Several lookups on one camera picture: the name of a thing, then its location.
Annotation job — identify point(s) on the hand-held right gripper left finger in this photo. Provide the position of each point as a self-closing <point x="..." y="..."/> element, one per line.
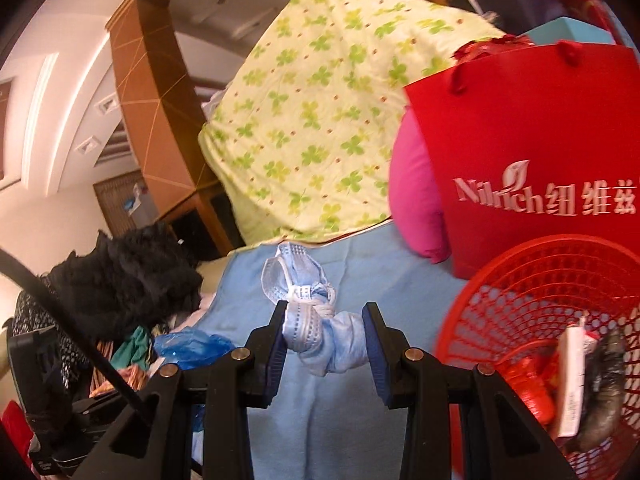
<point x="275" y="360"/>

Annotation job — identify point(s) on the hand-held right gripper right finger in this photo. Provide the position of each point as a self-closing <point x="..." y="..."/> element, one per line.
<point x="375" y="355"/>

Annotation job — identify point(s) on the blue plastic bag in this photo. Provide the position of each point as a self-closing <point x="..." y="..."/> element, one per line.
<point x="195" y="350"/>

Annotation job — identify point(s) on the light blue face mask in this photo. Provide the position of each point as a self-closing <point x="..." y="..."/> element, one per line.
<point x="300" y="270"/>

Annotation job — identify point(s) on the red plastic mesh basket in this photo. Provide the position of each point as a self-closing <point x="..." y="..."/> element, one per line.
<point x="500" y="300"/>

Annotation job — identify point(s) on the red plastic bag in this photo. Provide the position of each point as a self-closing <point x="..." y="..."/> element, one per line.
<point x="532" y="390"/>

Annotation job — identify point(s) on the white cardboard box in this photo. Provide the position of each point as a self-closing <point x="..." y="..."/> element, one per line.
<point x="570" y="380"/>

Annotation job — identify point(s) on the black plastic bag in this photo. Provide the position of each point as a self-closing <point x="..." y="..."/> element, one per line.
<point x="602" y="390"/>

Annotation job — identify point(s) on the red cloth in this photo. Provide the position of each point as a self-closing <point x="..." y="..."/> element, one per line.
<point x="12" y="440"/>

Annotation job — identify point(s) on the striped cloth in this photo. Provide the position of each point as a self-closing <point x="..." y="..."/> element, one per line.
<point x="112" y="377"/>

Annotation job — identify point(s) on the pile of dark clothes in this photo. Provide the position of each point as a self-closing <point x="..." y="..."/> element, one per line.
<point x="75" y="330"/>

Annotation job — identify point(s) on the teal cloth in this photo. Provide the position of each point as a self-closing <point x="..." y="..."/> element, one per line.
<point x="132" y="352"/>

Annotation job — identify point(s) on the black white-dotted cloth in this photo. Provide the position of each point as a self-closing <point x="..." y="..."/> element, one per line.
<point x="32" y="310"/>

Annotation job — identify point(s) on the dark wooden cabinet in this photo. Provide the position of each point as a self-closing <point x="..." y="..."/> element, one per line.
<point x="210" y="225"/>

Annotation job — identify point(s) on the pink pillow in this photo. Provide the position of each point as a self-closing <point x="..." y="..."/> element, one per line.
<point x="415" y="200"/>

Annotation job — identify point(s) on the wooden lattice panel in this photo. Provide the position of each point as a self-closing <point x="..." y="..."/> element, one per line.
<point x="117" y="200"/>

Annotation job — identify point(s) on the green clover print quilt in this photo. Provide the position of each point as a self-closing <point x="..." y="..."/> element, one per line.
<point x="325" y="110"/>

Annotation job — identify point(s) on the red paper gift bag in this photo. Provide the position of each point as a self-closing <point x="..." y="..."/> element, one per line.
<point x="525" y="135"/>

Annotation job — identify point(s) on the brown wooden cabinet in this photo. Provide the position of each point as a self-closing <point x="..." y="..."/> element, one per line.
<point x="150" y="90"/>

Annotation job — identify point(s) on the teal box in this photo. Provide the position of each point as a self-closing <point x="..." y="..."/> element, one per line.
<point x="570" y="30"/>

